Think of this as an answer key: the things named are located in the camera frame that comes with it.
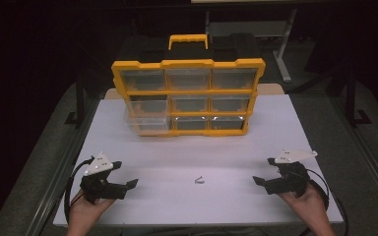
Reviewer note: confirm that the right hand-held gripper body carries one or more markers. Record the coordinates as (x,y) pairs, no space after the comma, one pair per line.
(292,180)

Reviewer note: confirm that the aluminium rail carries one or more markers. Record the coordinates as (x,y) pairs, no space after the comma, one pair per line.
(374,167)
(50,203)

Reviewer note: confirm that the clear plastic drawer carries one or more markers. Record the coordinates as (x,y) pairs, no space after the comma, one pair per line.
(147,111)

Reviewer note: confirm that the black metal stand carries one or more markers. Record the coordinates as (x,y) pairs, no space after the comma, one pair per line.
(80,105)
(351,98)

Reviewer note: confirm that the yellow black drawer organizer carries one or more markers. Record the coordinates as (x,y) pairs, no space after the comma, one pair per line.
(190,92)

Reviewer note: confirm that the person's left hand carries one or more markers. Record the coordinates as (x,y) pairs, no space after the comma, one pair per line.
(82,216)

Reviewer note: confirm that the white metal desk frame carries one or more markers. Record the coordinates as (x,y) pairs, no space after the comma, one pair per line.
(283,62)

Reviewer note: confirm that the person's right hand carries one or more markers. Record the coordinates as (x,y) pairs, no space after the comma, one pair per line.
(311,213)

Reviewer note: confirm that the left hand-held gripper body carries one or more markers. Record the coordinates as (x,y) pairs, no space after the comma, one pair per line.
(95,188)

